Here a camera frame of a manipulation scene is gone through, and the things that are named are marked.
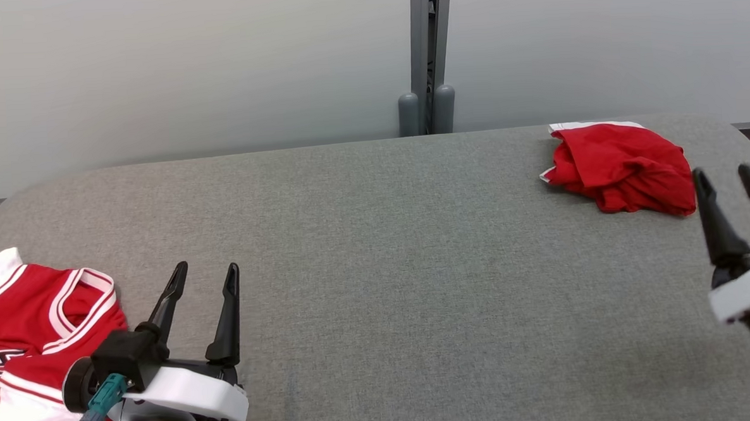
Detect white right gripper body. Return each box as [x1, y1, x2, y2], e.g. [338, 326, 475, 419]
[706, 251, 750, 325]

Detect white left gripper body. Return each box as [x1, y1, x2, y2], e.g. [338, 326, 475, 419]
[122, 357, 250, 421]

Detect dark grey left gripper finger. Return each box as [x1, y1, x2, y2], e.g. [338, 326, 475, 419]
[133, 261, 192, 348]
[201, 262, 244, 368]

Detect red shorts with white stripe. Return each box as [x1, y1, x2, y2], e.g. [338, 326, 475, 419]
[537, 117, 699, 223]

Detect red basketball jersey number 23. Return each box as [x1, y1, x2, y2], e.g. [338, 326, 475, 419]
[0, 242, 133, 421]

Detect grey metal partition post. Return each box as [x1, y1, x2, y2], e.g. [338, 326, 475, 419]
[393, 0, 458, 137]

